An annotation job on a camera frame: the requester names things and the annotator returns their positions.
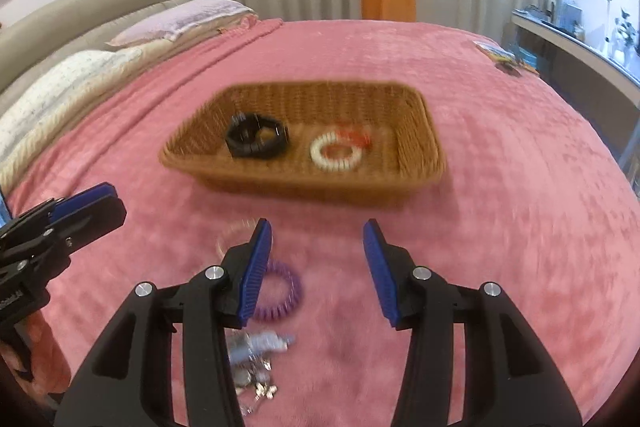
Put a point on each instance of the pink fleece blanket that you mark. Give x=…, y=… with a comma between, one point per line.
x=500, y=217

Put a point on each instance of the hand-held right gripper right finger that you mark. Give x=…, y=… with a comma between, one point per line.
x=381, y=277

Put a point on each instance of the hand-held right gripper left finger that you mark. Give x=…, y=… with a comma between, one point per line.
x=256, y=277

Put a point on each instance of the beige padded headboard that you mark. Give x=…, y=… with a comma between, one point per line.
x=100, y=2

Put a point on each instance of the booklet on bed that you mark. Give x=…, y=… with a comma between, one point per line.
x=492, y=51

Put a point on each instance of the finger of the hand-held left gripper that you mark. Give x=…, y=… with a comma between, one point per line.
x=92, y=198
x=97, y=219

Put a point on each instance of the books on desk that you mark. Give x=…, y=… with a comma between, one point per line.
x=567, y=9

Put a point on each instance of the purple pillow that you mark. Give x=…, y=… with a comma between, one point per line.
x=190, y=17

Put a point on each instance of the white floral pillow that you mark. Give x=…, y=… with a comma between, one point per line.
x=60, y=82

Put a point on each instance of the orange cloth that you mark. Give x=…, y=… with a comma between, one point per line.
x=47, y=347

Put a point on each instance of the beige quilt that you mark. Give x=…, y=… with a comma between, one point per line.
x=165, y=49

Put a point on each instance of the black wristwatch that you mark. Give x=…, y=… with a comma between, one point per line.
x=239, y=142

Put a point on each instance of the white desk lamp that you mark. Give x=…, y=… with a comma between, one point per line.
x=609, y=17

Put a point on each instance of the white vase with flowers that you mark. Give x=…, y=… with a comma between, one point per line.
x=624, y=34

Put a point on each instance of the pale blue hair clip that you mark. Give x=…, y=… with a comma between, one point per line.
x=260, y=342

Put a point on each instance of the white desk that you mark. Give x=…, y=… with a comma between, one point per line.
x=590, y=77

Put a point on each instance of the brown wicker basket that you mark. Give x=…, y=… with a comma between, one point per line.
x=310, y=107

